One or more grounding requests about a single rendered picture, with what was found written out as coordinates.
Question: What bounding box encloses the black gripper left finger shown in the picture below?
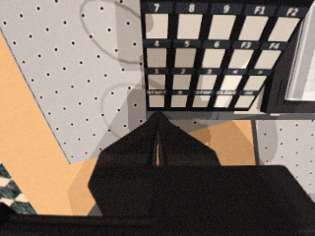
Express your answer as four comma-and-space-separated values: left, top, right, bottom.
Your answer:
94, 112, 158, 167

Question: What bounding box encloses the white microplate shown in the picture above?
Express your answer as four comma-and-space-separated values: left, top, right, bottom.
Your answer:
284, 0, 315, 100

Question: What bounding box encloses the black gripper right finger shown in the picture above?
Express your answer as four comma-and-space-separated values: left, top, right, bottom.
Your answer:
157, 112, 221, 166

